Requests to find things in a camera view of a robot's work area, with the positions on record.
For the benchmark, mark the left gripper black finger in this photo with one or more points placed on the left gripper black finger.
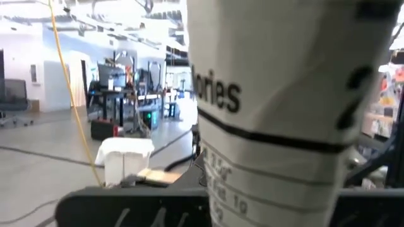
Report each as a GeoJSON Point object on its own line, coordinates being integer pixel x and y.
{"type": "Point", "coordinates": [192, 179]}

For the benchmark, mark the purple and white cereal box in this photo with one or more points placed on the purple and white cereal box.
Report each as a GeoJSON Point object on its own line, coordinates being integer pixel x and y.
{"type": "Point", "coordinates": [284, 94]}

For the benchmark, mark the light wooden side board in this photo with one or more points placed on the light wooden side board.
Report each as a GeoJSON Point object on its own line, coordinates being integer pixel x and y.
{"type": "Point", "coordinates": [161, 177]}

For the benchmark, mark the white bin with liner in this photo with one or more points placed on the white bin with liner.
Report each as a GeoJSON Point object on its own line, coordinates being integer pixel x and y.
{"type": "Point", "coordinates": [124, 160]}

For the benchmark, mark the computer tower with green light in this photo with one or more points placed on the computer tower with green light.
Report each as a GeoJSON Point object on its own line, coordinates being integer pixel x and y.
{"type": "Point", "coordinates": [148, 118]}

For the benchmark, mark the black and red case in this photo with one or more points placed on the black and red case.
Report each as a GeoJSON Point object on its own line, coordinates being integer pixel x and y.
{"type": "Point", "coordinates": [102, 130]}

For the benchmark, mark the black desk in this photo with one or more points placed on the black desk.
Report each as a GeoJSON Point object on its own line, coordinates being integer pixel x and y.
{"type": "Point", "coordinates": [110, 91]}

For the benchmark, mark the dark computer monitor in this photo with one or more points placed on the dark computer monitor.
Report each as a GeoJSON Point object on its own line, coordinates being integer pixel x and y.
{"type": "Point", "coordinates": [110, 75]}

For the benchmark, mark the grey office chair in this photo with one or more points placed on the grey office chair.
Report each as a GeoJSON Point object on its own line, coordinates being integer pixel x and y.
{"type": "Point", "coordinates": [14, 94]}

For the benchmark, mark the shelf with colourful items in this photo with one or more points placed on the shelf with colourful items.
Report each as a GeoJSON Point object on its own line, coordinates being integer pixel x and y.
{"type": "Point", "coordinates": [386, 101]}

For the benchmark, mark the black metal rig frame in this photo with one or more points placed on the black metal rig frame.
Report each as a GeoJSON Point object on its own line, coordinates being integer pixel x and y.
{"type": "Point", "coordinates": [397, 151]}

